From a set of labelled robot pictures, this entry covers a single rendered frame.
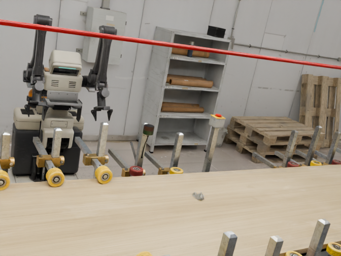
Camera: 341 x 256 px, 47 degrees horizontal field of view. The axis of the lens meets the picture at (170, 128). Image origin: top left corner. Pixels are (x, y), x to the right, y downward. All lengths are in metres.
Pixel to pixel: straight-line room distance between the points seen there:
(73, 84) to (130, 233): 1.55
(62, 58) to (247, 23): 3.56
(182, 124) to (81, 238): 4.19
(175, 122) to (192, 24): 1.37
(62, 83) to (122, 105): 2.28
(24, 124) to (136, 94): 2.23
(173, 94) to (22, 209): 3.90
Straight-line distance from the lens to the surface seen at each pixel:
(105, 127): 2.18
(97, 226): 1.75
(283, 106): 6.85
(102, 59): 2.78
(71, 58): 2.93
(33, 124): 3.32
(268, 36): 6.24
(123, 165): 2.45
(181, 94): 5.53
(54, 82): 2.97
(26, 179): 3.47
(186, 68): 5.46
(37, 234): 1.68
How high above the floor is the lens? 1.83
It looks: 17 degrees down
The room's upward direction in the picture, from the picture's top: 11 degrees clockwise
